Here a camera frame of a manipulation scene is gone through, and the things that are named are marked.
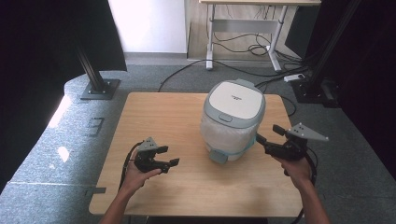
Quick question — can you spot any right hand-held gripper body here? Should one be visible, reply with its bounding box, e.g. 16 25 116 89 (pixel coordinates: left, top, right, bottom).
264 122 330 161

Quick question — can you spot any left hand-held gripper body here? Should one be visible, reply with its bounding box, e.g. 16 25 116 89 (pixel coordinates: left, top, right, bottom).
134 136 171 174

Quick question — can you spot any translucent plastic trash bag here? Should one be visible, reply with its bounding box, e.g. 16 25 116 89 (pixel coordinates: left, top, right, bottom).
199 114 260 162

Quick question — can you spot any white grey lidded trash bin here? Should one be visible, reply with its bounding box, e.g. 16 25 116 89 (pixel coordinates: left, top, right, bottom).
199 78 267 165

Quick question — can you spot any person's right hand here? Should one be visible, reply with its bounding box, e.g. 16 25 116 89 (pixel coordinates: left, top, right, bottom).
275 156 312 188

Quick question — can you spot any person's left hand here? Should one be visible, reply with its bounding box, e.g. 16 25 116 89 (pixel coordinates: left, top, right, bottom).
122 159 163 194

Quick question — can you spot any white power strip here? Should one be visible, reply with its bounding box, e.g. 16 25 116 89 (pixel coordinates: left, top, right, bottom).
283 73 306 83

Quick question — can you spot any black metal stand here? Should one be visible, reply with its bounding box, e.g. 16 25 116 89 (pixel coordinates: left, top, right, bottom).
290 0 363 105
75 46 121 101

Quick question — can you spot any floor socket cover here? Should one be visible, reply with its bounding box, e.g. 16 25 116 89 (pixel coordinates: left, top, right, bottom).
84 117 106 138

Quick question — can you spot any black curtain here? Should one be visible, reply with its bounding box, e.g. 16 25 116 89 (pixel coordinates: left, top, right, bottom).
0 0 128 190
311 0 396 172

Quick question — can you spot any white-legged wooden desk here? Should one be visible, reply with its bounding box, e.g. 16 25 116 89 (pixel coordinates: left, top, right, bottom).
199 0 322 73

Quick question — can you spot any left hand-held gripper cable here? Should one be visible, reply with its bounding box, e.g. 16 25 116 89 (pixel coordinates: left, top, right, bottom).
119 141 144 190

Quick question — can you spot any hand-held gripper cable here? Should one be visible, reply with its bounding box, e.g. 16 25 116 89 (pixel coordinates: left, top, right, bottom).
119 141 144 190
290 147 319 224

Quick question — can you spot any right hand-held gripper cable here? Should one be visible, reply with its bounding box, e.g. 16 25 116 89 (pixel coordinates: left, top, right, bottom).
290 147 319 224

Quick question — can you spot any tangle of black cables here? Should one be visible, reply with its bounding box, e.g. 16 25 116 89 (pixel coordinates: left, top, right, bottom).
214 31 302 63

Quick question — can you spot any long black floor cable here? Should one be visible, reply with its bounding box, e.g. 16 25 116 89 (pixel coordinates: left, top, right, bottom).
158 59 302 93

